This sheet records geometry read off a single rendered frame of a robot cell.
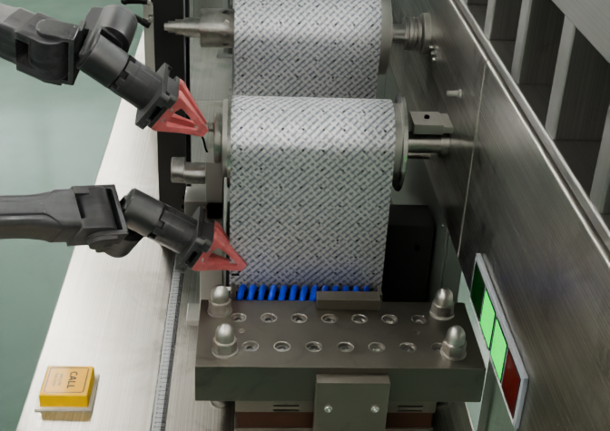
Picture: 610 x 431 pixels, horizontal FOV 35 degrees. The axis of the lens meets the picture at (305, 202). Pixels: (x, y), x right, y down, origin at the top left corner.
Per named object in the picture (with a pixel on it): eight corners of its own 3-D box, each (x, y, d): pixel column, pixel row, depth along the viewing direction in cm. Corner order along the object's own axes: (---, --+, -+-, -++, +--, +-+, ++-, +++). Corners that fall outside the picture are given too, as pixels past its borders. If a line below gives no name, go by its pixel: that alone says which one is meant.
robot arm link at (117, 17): (34, 81, 135) (32, 31, 129) (55, 34, 143) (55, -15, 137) (118, 98, 136) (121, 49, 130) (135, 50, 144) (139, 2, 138)
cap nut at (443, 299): (427, 306, 145) (430, 281, 143) (451, 306, 145) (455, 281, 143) (431, 320, 142) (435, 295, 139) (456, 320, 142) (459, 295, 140)
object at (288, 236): (229, 291, 148) (230, 185, 139) (380, 293, 150) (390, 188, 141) (229, 293, 148) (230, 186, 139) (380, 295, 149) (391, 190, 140)
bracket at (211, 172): (185, 308, 164) (182, 147, 149) (223, 309, 164) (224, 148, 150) (183, 327, 159) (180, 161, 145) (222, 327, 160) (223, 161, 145)
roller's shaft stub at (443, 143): (397, 149, 147) (399, 122, 145) (442, 150, 147) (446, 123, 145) (401, 161, 143) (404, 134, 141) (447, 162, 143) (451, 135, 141)
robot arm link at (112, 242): (93, 239, 132) (78, 185, 135) (65, 274, 141) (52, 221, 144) (170, 234, 139) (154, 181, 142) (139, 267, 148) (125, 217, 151)
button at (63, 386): (48, 377, 146) (47, 365, 145) (94, 377, 147) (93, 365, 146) (39, 407, 140) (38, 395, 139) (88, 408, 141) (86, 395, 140)
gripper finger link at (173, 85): (191, 161, 139) (137, 125, 135) (191, 136, 145) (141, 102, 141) (220, 128, 136) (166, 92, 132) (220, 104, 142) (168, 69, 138)
